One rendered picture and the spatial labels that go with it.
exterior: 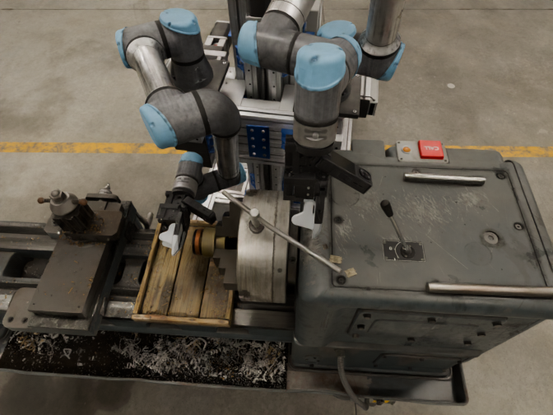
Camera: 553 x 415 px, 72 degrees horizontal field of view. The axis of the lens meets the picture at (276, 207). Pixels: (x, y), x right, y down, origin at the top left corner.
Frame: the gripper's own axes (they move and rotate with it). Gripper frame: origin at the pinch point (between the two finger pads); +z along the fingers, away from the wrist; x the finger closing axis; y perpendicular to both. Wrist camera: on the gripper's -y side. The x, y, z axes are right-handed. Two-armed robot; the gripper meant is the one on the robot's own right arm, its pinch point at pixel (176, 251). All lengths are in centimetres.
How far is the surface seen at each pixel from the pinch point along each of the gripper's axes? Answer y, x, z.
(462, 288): -69, 20, 15
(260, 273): -25.4, 9.5, 9.6
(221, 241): -13.2, 3.3, -2.1
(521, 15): -242, -108, -325
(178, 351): 7, -48, 17
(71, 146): 133, -107, -133
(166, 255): 9.6, -19.1, -7.6
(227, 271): -16.0, 3.1, 6.6
